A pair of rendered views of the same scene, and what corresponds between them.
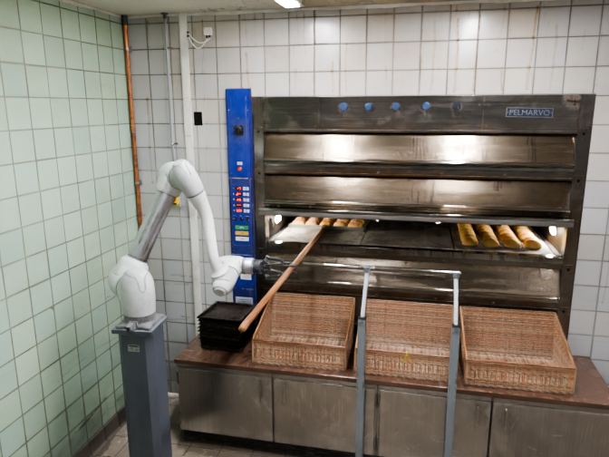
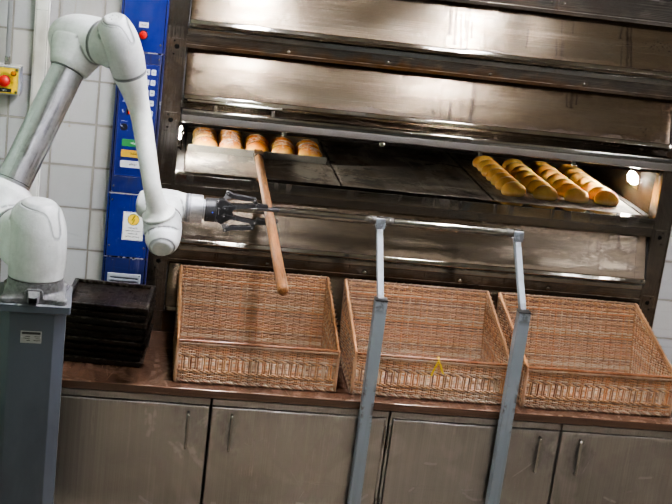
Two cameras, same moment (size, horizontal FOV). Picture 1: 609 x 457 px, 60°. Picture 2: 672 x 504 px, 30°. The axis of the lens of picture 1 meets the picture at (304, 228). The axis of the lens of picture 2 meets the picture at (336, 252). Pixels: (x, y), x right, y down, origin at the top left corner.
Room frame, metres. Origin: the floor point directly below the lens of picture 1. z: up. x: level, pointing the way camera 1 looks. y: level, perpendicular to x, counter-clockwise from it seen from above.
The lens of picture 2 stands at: (-1.00, 1.21, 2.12)
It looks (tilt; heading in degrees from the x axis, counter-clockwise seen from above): 15 degrees down; 340
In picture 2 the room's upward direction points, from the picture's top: 7 degrees clockwise
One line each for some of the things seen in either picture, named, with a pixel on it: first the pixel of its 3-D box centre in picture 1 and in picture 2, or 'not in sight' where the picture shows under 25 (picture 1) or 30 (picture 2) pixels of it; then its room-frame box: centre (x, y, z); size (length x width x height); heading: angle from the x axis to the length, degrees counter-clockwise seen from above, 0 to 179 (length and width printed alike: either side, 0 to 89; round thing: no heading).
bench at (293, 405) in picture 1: (380, 402); (370, 449); (2.89, -0.46, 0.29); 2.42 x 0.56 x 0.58; 77
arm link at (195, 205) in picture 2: (249, 266); (195, 208); (2.77, 0.30, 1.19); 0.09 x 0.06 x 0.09; 167
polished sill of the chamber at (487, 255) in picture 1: (405, 251); (419, 200); (3.17, -0.63, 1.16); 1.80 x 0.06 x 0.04; 77
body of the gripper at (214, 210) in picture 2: (262, 267); (218, 210); (2.76, 0.23, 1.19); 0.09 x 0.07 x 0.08; 77
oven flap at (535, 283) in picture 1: (404, 274); (414, 238); (3.14, -0.63, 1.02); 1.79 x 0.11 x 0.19; 77
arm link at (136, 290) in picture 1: (137, 290); (35, 237); (2.46, 0.82, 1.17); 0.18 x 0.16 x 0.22; 35
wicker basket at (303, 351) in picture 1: (305, 328); (255, 326); (3.00, -0.01, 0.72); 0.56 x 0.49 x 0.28; 78
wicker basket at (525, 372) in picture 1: (511, 346); (581, 352); (2.75, -1.17, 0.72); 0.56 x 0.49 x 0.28; 79
